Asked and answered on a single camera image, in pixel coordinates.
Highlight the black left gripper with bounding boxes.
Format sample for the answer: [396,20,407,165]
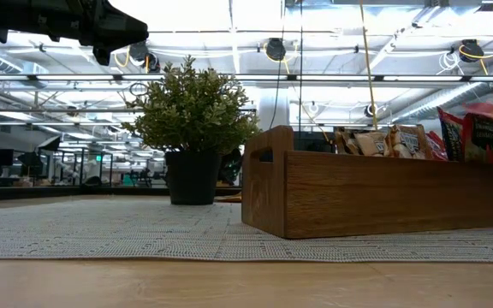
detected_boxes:
[32,0,150,66]

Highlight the artificial green potted plant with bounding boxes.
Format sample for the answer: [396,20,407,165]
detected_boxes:
[133,55,261,206]

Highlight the wooden compartment tray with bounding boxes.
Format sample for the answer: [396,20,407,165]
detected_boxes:
[241,125,493,240]

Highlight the thin black vertical pole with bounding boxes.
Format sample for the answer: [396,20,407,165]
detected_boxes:
[297,0,304,133]

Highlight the grey woven placemat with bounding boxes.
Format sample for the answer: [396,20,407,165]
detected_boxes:
[0,197,493,263]

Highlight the black computer tower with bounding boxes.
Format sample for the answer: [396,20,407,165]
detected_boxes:
[293,130,337,153]

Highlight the black ceiling cable reel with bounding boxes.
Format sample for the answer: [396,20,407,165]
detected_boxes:
[459,38,485,63]
[264,37,288,62]
[127,40,162,73]

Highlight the black hanging cable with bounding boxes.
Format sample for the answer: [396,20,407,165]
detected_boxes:
[267,59,284,129]

